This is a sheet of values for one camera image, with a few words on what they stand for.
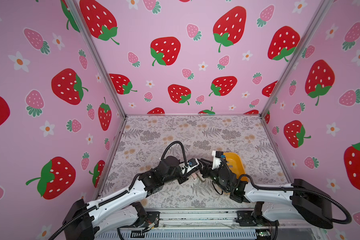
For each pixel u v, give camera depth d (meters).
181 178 0.66
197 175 0.67
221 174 0.59
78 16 0.70
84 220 0.40
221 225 0.73
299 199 0.43
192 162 0.62
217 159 0.67
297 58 0.86
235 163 0.95
